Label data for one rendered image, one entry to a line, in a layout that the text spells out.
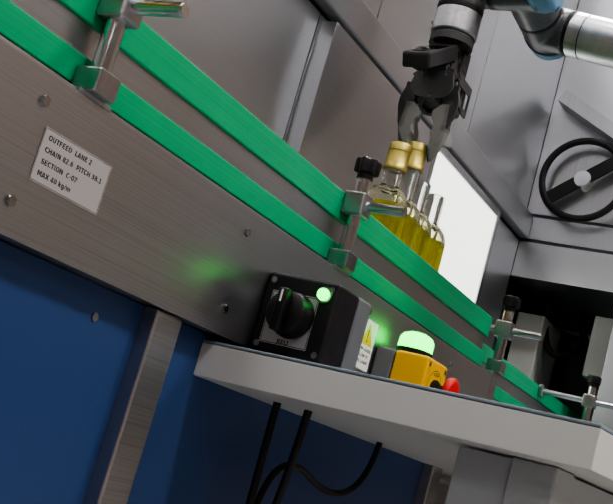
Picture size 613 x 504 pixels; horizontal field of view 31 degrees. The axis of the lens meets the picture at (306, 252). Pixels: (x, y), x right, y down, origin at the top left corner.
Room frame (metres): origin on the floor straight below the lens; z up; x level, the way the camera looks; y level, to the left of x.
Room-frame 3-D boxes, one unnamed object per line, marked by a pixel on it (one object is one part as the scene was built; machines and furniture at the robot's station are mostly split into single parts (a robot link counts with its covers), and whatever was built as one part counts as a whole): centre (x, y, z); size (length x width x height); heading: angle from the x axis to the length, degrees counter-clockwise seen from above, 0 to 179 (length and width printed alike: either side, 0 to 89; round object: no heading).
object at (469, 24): (1.66, -0.13, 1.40); 0.08 x 0.08 x 0.05
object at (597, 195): (2.51, -0.59, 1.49); 0.21 x 0.05 x 0.21; 60
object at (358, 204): (1.19, -0.06, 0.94); 0.07 x 0.04 x 0.13; 60
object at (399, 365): (1.32, -0.16, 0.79); 0.07 x 0.07 x 0.07; 60
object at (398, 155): (1.59, -0.09, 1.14); 0.04 x 0.04 x 0.04
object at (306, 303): (1.03, 0.00, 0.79); 0.04 x 0.03 x 0.04; 60
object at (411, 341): (1.32, -0.16, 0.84); 0.04 x 0.04 x 0.03
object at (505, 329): (1.73, -0.32, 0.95); 0.17 x 0.03 x 0.12; 60
